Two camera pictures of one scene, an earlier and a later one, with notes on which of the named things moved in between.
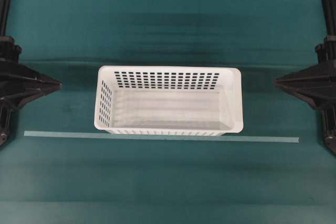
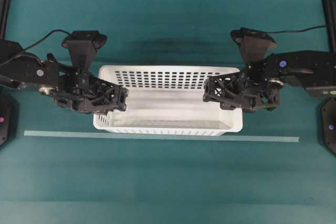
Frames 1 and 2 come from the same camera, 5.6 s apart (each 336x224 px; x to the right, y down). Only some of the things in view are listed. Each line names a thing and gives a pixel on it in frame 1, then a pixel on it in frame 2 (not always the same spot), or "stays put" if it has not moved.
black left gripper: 20,84 → 74,85
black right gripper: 316,83 → 262,84
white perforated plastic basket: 169,100 stays put
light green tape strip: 160,137 stays put
